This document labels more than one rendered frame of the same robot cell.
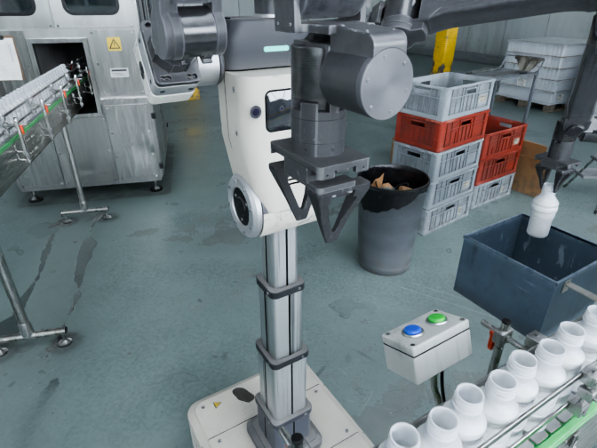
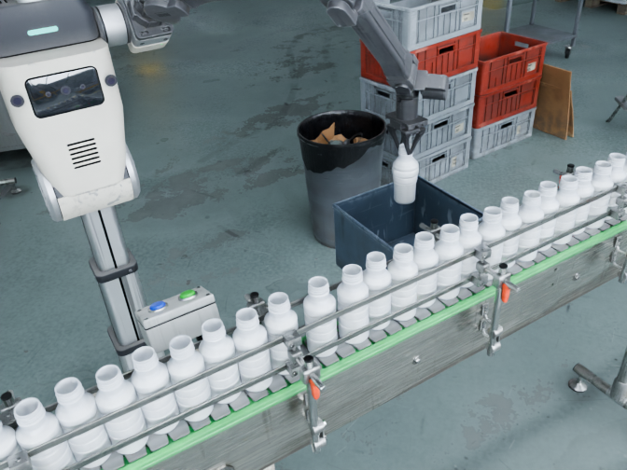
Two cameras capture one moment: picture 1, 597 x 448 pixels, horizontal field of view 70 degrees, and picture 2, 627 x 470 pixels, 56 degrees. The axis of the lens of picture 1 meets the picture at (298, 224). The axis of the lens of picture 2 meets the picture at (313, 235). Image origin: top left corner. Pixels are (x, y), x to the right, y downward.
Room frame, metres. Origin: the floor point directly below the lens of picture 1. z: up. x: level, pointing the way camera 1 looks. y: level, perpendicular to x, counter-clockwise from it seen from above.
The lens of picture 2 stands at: (-0.28, -0.55, 1.82)
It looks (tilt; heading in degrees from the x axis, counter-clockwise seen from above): 33 degrees down; 3
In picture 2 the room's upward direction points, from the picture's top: 4 degrees counter-clockwise
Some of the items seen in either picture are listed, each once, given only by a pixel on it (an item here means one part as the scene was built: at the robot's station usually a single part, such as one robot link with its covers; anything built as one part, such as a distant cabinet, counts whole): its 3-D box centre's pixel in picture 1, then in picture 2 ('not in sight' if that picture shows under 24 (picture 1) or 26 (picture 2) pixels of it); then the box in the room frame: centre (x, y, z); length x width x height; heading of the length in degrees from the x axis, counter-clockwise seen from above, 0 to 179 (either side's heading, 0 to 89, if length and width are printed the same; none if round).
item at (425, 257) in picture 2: not in sight; (423, 269); (0.70, -0.72, 1.08); 0.06 x 0.06 x 0.17
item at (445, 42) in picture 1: (444, 50); not in sight; (10.51, -3.34, 0.55); 0.40 x 0.40 x 1.10; 32
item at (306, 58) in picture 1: (322, 71); not in sight; (0.44, -0.02, 1.57); 0.07 x 0.06 x 0.07; 32
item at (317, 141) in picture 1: (318, 132); not in sight; (0.44, -0.02, 1.51); 0.10 x 0.07 x 0.07; 32
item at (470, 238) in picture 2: not in sight; (466, 250); (0.76, -0.82, 1.08); 0.06 x 0.06 x 0.17
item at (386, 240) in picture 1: (388, 221); (343, 182); (2.50, -0.59, 0.32); 0.45 x 0.45 x 0.64
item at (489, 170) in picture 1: (479, 160); (487, 93); (3.65, -1.62, 0.33); 0.61 x 0.41 x 0.22; 124
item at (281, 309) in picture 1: (281, 332); (129, 317); (0.98, 0.05, 0.74); 0.11 x 0.11 x 0.40; 31
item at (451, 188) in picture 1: (432, 180); (416, 124); (3.20, -1.08, 0.33); 0.61 x 0.41 x 0.22; 128
